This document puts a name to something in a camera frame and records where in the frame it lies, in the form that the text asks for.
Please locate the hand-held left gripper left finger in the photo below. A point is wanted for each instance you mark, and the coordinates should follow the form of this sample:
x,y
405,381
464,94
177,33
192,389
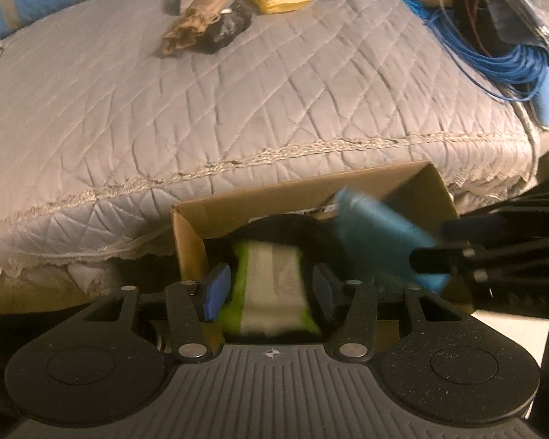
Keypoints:
x,y
215,292

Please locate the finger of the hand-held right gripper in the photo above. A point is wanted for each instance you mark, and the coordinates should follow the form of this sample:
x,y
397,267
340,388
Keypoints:
x,y
466,228
439,260

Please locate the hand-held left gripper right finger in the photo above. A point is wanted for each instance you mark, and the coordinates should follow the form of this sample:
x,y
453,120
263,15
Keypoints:
x,y
327,292

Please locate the green white black cloth item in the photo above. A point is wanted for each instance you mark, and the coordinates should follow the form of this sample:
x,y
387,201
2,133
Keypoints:
x,y
270,283

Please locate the blue tissue packet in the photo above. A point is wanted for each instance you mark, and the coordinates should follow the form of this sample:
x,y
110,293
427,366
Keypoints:
x,y
375,238

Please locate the brown cardboard box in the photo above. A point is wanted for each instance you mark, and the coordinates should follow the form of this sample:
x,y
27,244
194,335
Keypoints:
x,y
302,196

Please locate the black cloth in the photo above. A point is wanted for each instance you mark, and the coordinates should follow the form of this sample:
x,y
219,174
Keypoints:
x,y
228,27

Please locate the tan cloth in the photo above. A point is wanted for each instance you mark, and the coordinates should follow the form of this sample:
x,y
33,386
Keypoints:
x,y
196,18

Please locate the white bed sheet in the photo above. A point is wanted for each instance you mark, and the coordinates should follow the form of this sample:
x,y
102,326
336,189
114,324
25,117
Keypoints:
x,y
91,274

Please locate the dark grey bag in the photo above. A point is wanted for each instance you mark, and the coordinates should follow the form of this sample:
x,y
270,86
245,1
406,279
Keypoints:
x,y
492,13

